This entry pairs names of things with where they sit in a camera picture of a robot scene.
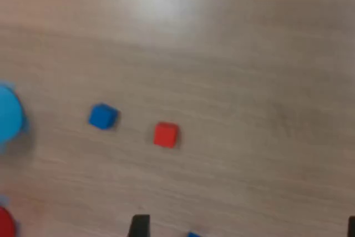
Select blue plastic bin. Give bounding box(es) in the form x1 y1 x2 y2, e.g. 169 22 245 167
0 84 27 152

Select red cube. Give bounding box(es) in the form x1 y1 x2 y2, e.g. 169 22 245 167
153 122 179 148

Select red plastic bin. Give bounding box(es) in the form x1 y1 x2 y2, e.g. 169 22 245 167
0 205 17 237

